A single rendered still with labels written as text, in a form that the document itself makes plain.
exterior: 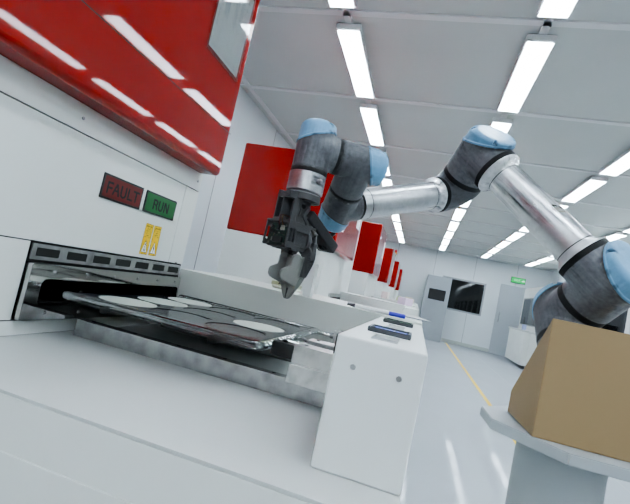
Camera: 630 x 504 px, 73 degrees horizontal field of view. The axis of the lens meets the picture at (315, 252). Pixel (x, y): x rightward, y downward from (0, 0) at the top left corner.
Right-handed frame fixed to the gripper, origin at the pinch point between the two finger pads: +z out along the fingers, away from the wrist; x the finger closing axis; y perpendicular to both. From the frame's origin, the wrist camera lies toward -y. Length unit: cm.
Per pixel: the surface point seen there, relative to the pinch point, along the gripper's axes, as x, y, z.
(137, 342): -7.5, 25.6, 13.4
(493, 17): -55, -162, -177
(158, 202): -30.2, 17.9, -13.2
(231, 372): 8.1, 16.3, 13.9
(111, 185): -22.4, 31.1, -13.0
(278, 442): 29.5, 23.9, 15.3
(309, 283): -9.9, -14.9, -2.5
